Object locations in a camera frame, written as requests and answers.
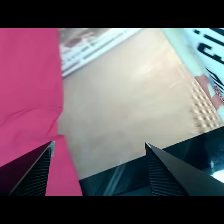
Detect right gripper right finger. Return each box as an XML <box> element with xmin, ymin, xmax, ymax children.
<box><xmin>144</xmin><ymin>142</ymin><xmax>224</xmax><ymax>197</ymax></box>

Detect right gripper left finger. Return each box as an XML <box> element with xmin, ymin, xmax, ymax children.
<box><xmin>0</xmin><ymin>140</ymin><xmax>56</xmax><ymax>197</ymax></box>

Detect red T-shirt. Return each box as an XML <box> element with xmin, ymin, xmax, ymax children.
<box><xmin>0</xmin><ymin>28</ymin><xmax>84</xmax><ymax>197</ymax></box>

